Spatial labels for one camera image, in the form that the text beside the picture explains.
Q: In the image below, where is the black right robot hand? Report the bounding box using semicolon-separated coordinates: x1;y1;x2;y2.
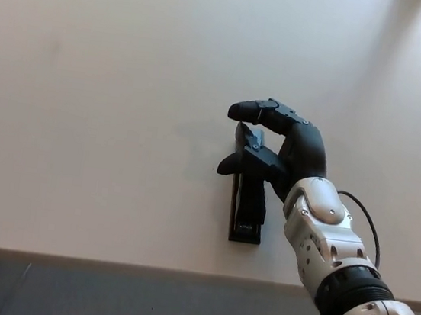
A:
214;92;336;211

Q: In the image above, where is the black stapler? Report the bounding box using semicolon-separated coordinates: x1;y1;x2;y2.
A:
220;121;278;246

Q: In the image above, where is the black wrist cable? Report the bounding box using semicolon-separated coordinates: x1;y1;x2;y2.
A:
328;190;388;269

